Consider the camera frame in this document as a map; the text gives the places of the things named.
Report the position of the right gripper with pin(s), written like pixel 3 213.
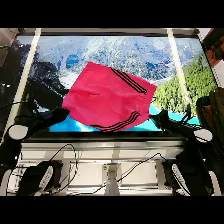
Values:
pixel 163 120

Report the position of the red shorts with black stripes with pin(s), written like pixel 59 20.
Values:
pixel 106 96

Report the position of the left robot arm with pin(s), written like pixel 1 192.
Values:
pixel 18 133

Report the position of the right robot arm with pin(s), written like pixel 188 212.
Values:
pixel 200 153

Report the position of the heap of clothes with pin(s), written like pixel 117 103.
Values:
pixel 215 43

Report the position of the brown garment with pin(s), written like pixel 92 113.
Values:
pixel 216 106

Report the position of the silver frame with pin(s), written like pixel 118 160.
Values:
pixel 133 145

